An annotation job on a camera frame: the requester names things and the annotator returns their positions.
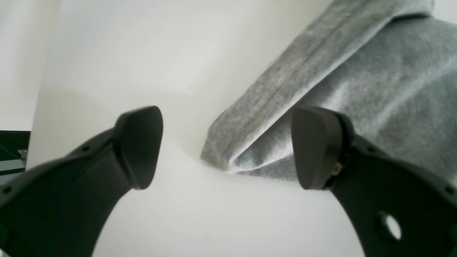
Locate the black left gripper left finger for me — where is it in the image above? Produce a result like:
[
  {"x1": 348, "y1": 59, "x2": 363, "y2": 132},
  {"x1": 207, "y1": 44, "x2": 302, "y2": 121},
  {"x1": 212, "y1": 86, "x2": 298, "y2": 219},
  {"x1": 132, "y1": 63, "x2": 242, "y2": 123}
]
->
[{"x1": 0, "y1": 106, "x2": 163, "y2": 257}]

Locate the grey t-shirt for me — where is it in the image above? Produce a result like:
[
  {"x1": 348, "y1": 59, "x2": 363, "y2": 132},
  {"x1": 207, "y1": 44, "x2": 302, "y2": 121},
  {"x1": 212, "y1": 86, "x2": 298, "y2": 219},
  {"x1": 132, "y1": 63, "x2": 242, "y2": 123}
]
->
[{"x1": 200, "y1": 0, "x2": 457, "y2": 185}]

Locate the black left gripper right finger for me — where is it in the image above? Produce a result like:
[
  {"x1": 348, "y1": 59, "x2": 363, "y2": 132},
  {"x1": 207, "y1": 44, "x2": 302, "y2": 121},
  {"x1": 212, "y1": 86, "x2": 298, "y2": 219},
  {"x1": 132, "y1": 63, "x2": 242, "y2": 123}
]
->
[{"x1": 291, "y1": 107, "x2": 457, "y2": 257}]

